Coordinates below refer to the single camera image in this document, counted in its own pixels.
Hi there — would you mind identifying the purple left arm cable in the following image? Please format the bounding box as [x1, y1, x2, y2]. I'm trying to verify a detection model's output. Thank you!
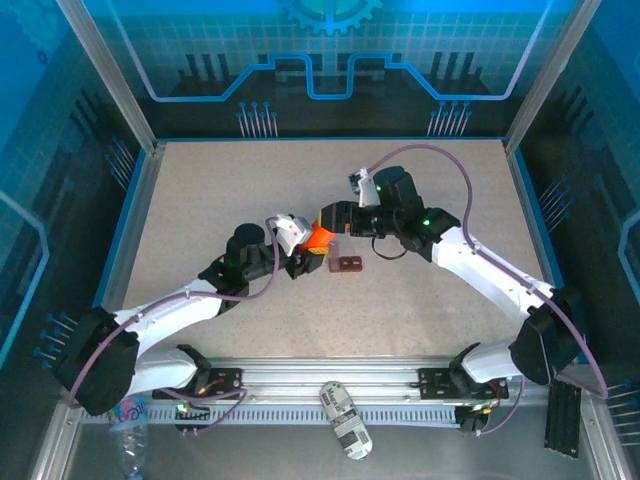
[67, 217, 281, 436]

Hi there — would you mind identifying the clear plastic water bottle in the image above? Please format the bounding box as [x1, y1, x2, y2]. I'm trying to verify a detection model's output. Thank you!
[107, 394, 151, 480]

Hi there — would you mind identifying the orange pill bottle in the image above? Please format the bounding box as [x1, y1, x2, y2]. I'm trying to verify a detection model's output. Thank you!
[305, 219, 335, 255]

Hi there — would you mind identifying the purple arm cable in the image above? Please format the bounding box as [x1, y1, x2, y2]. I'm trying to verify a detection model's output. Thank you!
[367, 143, 610, 436]
[67, 217, 281, 436]

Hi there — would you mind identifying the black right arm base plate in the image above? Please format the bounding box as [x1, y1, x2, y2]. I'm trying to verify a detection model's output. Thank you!
[417, 367, 509, 401]

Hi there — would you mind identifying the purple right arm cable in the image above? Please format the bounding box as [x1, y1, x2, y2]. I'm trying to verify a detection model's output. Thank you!
[367, 143, 610, 436]

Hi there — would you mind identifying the red weekly pill organizer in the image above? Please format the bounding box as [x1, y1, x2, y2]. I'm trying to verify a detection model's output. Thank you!
[324, 242, 364, 275]

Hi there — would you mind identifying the black loop cable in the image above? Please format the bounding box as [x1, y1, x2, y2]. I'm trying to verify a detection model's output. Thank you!
[372, 234, 409, 261]

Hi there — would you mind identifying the aluminium frame post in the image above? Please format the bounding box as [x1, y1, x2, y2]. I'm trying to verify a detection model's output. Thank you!
[53, 0, 169, 156]
[502, 0, 604, 156]

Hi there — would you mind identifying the black controller box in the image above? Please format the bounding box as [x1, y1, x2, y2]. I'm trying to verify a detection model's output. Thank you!
[455, 403, 494, 435]
[173, 402, 212, 434]

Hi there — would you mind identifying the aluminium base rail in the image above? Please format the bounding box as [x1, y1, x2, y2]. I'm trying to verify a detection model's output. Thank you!
[199, 355, 596, 401]

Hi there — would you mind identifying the aluminium side rail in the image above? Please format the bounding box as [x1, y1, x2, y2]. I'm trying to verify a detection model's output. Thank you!
[87, 142, 169, 346]
[502, 139, 591, 364]

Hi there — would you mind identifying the black ribbed block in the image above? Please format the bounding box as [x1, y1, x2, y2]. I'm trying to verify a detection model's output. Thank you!
[543, 378, 584, 459]

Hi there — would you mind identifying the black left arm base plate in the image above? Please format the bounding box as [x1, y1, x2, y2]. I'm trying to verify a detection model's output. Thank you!
[152, 367, 244, 401]

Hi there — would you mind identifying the slotted grey cable duct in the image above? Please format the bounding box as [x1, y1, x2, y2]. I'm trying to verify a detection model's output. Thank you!
[79, 403, 471, 426]

